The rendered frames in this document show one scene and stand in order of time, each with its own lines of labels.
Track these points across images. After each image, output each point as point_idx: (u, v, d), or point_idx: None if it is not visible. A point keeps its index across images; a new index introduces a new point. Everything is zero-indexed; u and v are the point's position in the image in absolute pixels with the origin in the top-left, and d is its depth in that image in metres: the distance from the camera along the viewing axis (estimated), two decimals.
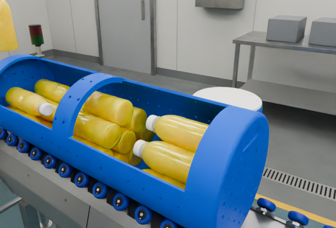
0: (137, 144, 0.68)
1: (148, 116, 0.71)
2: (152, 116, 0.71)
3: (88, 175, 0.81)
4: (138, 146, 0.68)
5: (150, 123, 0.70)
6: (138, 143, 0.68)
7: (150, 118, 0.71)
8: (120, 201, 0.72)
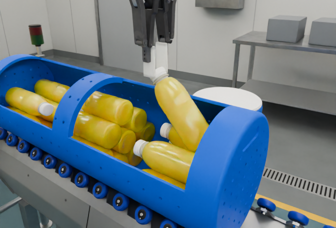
0: (138, 144, 0.68)
1: (158, 67, 0.65)
2: (162, 69, 0.65)
3: (88, 175, 0.81)
4: (138, 146, 0.68)
5: (156, 76, 0.64)
6: (139, 143, 0.68)
7: (159, 71, 0.64)
8: (120, 201, 0.72)
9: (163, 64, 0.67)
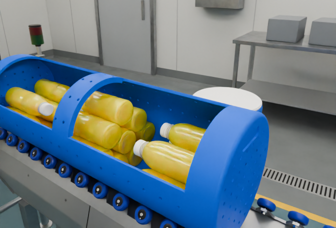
0: (138, 144, 0.68)
1: None
2: None
3: (88, 175, 0.81)
4: (138, 146, 0.68)
5: None
6: (139, 143, 0.68)
7: None
8: (120, 201, 0.72)
9: None
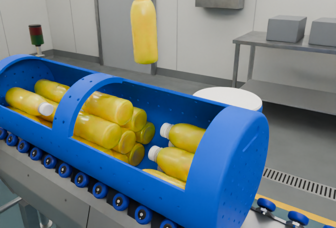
0: None
1: None
2: None
3: (88, 175, 0.81)
4: None
5: None
6: None
7: None
8: (120, 201, 0.72)
9: None
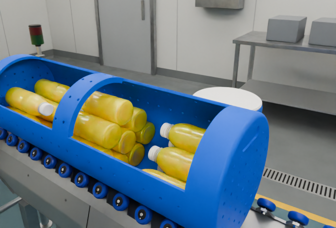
0: None
1: None
2: None
3: (88, 175, 0.81)
4: None
5: None
6: None
7: None
8: (120, 201, 0.72)
9: None
